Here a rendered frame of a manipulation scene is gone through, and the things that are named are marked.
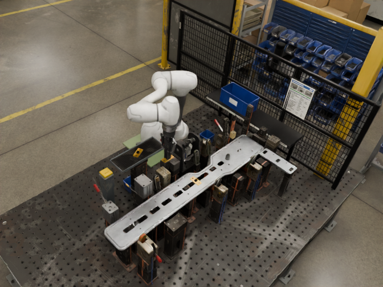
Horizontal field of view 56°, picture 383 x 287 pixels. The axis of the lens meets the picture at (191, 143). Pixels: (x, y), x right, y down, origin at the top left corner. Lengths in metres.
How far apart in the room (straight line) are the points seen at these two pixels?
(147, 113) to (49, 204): 1.18
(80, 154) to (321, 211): 2.57
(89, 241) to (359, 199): 2.86
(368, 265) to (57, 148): 3.35
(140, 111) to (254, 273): 1.28
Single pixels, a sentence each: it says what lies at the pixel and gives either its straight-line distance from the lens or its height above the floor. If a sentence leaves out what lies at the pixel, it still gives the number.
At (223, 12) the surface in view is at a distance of 4.53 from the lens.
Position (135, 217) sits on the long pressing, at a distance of 2.28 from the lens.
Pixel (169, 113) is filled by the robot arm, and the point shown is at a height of 1.63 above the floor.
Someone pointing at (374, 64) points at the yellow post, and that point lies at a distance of 2.65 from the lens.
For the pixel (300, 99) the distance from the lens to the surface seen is 2.94.
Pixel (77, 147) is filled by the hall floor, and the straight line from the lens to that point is 4.24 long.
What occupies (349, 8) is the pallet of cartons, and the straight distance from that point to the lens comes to 6.66.
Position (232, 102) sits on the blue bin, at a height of 1.09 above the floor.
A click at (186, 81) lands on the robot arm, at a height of 1.49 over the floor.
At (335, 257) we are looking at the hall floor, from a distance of 3.68.
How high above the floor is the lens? 2.84
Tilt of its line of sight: 42 degrees down
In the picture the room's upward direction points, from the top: 7 degrees clockwise
